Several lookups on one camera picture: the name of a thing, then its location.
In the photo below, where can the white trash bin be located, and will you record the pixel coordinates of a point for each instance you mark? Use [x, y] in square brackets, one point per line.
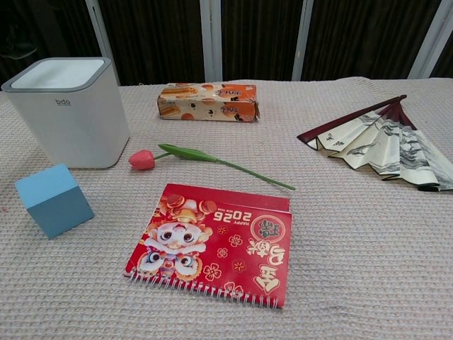
[78, 131]

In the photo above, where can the orange cookie box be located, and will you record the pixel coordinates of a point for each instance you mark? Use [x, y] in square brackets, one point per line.
[209, 102]

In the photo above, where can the red spiral desk calendar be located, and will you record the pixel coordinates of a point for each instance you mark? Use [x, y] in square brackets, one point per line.
[212, 248]

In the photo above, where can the red artificial tulip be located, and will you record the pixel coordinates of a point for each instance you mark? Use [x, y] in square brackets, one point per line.
[143, 160]

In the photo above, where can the beige woven tablecloth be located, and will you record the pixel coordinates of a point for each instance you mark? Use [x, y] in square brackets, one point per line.
[354, 248]

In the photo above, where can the paper folding fan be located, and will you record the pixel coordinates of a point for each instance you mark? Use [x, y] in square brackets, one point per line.
[385, 148]

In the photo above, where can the blue cube block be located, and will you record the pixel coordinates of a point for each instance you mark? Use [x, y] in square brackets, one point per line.
[53, 205]

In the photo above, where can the aluminium frame post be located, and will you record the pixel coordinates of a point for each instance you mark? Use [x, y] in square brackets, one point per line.
[303, 39]
[211, 39]
[433, 39]

